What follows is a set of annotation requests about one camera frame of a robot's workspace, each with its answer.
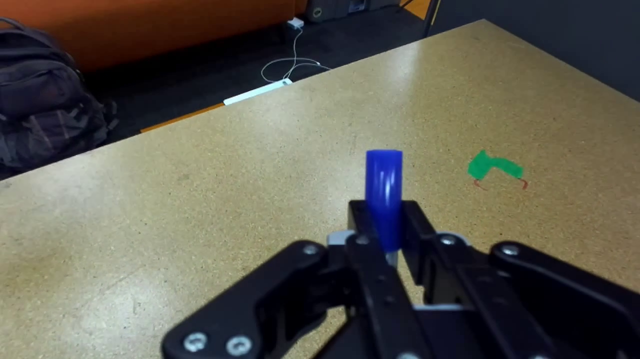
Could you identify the white power strip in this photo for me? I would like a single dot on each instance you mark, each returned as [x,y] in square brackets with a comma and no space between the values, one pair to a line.
[257,91]

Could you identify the orange couch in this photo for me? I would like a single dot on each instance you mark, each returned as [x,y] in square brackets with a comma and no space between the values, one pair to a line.
[133,26]

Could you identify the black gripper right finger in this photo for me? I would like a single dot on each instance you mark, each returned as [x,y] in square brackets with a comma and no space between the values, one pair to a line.
[532,299]

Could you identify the blue marker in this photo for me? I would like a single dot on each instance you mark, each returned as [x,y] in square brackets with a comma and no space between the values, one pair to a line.
[385,191]

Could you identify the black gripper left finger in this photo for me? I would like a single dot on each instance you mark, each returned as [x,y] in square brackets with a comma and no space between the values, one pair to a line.
[267,299]

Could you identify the green tape arrow-shaped piece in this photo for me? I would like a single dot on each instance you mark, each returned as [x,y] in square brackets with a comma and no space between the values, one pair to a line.
[483,165]

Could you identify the orange flat panel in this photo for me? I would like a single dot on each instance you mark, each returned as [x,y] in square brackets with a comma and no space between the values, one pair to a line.
[187,115]

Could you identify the dark backpack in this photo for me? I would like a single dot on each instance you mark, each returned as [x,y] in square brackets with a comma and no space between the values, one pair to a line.
[46,111]

